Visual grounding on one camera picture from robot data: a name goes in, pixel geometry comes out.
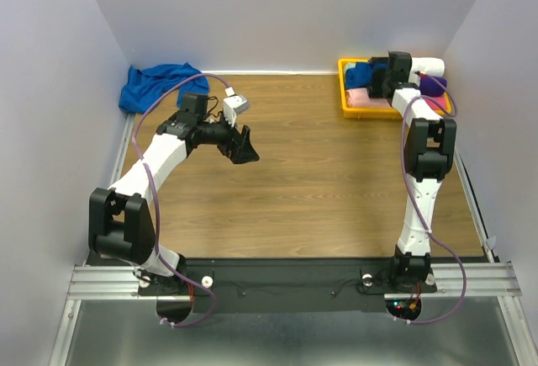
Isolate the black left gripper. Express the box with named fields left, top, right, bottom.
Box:
left=198, top=109, right=260, bottom=165

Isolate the blue microfibre towel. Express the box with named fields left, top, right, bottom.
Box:
left=344, top=61, right=387, bottom=89

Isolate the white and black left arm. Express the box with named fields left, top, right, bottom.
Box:
left=88, top=88, right=260, bottom=294

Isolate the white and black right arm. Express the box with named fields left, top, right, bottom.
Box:
left=368, top=51, right=456, bottom=290

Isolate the rolled light pink towel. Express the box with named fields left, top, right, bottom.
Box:
left=345, top=88, right=391, bottom=109

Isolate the rolled white towel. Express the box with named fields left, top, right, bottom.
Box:
left=409, top=56, right=446, bottom=77

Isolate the rolled purple towel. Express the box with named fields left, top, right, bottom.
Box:
left=419, top=76, right=447, bottom=98

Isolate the yellow plastic tray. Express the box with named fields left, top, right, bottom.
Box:
left=337, top=57, right=453, bottom=121

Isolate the rolled hot pink towel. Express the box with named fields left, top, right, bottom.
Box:
left=423, top=95, right=451, bottom=112

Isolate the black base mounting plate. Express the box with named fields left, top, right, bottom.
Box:
left=134, top=257, right=436, bottom=317

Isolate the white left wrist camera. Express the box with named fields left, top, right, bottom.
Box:
left=223, top=95, right=250, bottom=127

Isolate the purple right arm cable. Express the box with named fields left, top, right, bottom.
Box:
left=398, top=72, right=467, bottom=326

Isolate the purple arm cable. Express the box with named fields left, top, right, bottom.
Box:
left=398, top=72, right=467, bottom=326
left=132, top=73, right=236, bottom=328

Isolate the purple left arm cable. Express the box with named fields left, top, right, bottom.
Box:
left=132, top=73, right=236, bottom=328

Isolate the aluminium table frame rail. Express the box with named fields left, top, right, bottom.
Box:
left=52, top=116, right=537, bottom=365

